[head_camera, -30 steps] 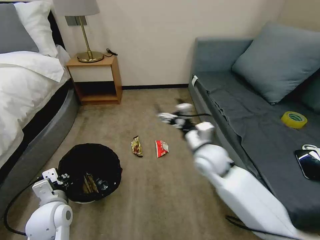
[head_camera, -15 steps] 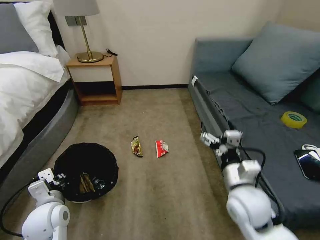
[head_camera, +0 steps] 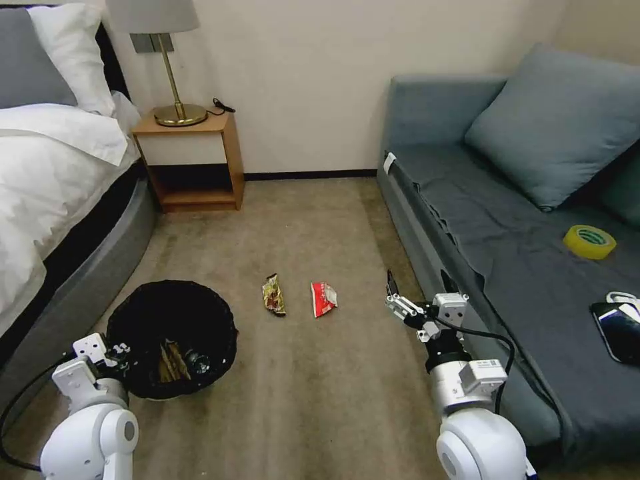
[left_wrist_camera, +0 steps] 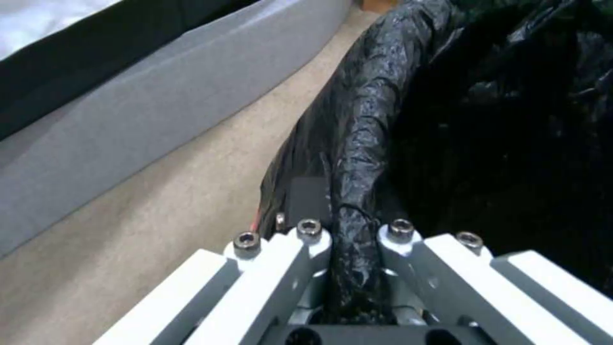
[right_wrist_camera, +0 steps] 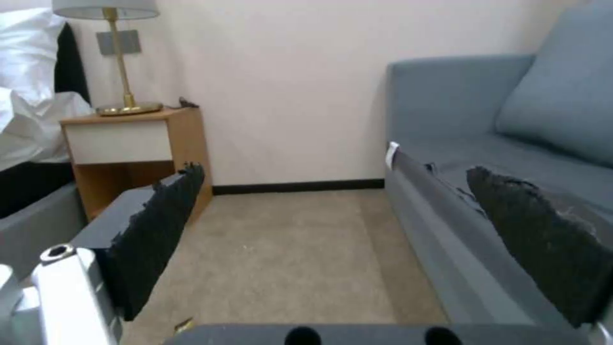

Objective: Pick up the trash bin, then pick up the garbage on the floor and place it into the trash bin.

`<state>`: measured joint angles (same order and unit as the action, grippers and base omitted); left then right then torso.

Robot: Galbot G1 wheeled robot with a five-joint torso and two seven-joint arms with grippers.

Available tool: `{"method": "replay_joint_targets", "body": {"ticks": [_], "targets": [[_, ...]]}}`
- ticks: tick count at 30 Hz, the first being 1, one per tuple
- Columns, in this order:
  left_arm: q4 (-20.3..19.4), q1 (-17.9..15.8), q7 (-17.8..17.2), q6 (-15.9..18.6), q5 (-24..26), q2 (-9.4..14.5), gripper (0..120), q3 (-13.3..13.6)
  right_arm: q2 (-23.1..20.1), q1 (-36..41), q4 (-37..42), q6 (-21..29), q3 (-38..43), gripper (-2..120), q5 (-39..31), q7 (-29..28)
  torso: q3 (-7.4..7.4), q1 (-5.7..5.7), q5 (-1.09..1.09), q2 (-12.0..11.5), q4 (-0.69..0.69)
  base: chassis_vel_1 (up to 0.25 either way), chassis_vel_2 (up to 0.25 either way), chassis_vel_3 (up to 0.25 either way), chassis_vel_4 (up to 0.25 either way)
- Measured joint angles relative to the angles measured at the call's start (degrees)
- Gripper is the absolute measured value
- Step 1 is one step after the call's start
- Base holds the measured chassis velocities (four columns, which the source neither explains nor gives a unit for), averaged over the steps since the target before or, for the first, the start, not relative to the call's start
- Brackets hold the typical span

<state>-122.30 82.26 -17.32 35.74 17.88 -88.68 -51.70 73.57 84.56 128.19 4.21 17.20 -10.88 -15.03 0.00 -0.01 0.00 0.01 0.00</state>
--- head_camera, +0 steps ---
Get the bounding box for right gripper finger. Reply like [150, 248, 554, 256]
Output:
[439, 269, 461, 297]
[383, 269, 429, 327]

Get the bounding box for black trash bin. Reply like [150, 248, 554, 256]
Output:
[105, 280, 238, 401]

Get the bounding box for brown wrapper in bin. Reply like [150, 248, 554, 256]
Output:
[157, 339, 192, 385]

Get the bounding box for crumpled clear plastic trash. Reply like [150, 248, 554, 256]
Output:
[183, 349, 212, 375]

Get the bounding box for dark grey sofa cover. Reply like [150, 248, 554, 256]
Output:
[383, 143, 640, 453]

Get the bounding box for red white snack wrapper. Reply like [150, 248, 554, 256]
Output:
[309, 281, 340, 319]

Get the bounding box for grey bed base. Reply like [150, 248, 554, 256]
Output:
[0, 165, 157, 372]

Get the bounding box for brown gold snack wrapper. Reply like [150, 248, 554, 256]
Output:
[261, 272, 288, 318]

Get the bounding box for yellow tape roll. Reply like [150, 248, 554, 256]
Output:
[562, 224, 617, 261]

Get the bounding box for black baseboard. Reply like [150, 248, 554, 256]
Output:
[243, 169, 379, 183]

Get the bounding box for blue grey sofa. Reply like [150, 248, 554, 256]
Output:
[375, 75, 640, 472]

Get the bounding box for small white object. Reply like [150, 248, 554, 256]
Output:
[605, 290, 640, 322]

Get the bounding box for black smartphone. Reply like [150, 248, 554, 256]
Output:
[589, 301, 640, 365]

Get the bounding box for large blue grey cushion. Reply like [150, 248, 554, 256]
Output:
[463, 42, 640, 214]

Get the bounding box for white duvet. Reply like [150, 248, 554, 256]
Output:
[0, 89, 143, 337]

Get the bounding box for teal cushion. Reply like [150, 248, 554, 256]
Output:
[597, 163, 640, 229]

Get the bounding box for wooden nightstand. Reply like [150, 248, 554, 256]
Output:
[131, 110, 247, 214]

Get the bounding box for brass table lamp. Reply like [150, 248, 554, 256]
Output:
[105, 0, 209, 127]

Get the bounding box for black headboard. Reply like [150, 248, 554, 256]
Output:
[95, 21, 133, 102]

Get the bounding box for white pillow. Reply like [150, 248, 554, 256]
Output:
[27, 3, 117, 117]

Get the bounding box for grey pillow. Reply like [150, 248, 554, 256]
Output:
[0, 8, 79, 111]

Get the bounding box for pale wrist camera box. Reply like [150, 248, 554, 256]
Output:
[433, 291, 470, 328]
[71, 333, 109, 362]

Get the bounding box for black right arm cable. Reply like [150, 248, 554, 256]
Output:
[433, 315, 517, 417]

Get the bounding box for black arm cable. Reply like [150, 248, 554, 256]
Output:
[433, 315, 517, 417]
[0, 355, 77, 474]

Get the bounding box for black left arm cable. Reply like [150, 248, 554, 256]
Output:
[0, 355, 77, 474]

